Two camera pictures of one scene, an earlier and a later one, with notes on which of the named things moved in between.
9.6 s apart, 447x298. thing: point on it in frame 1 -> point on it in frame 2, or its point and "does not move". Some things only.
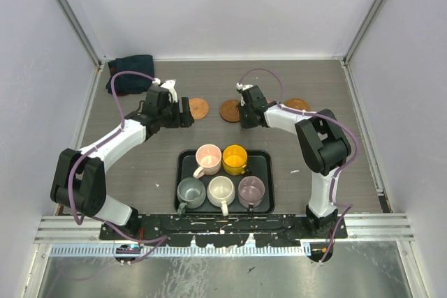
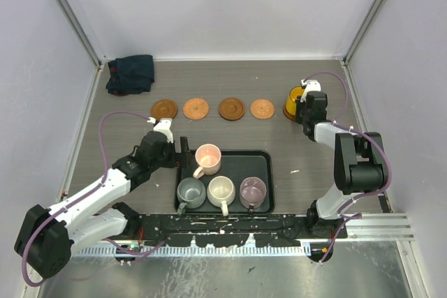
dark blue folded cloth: x=128 y=84 does not move
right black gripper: x=244 y=124 -> x=299 y=105
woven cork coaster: x=199 y=108 does not move
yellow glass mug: x=235 y=158 -> x=290 y=103
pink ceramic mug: x=209 y=158 does not move
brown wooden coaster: x=229 y=110 does not move
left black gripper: x=184 y=118 -> x=186 y=156
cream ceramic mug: x=221 y=192 does not move
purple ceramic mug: x=251 y=190 does not move
